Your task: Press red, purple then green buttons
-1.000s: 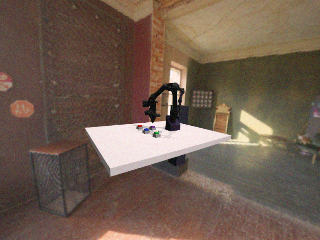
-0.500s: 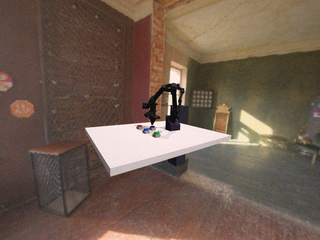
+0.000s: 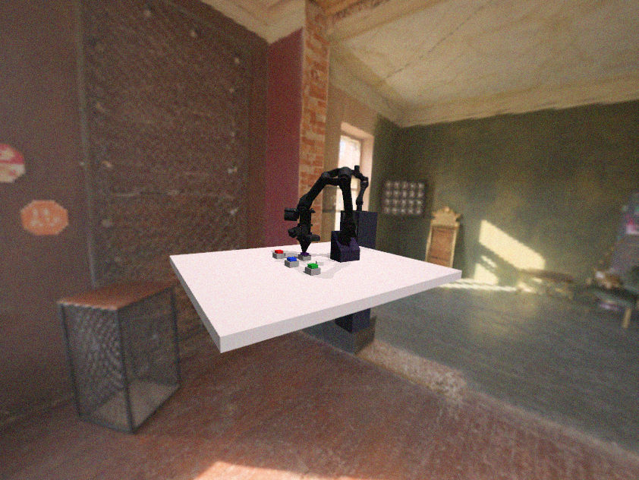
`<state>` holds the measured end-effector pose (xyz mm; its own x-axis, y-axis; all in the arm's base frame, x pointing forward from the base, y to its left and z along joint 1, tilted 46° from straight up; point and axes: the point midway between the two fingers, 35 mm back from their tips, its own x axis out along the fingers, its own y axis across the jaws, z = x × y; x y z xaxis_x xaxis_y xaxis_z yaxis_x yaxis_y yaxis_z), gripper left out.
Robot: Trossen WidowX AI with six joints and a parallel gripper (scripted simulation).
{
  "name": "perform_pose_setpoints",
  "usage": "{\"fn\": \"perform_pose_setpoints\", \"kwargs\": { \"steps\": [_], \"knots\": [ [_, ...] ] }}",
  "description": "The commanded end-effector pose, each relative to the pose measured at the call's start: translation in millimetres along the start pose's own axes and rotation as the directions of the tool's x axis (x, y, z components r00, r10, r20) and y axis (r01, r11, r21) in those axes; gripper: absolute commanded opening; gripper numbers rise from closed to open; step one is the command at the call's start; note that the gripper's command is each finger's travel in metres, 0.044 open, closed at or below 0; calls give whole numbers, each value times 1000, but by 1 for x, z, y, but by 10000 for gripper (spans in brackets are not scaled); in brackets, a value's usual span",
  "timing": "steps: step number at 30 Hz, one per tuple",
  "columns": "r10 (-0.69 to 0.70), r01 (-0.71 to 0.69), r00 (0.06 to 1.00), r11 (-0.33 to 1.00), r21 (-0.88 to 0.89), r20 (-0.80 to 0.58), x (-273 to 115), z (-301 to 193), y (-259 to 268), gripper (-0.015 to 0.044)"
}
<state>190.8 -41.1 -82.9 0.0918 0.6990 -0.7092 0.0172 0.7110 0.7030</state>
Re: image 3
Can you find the green button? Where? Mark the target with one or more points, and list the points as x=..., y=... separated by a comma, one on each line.
x=312, y=269

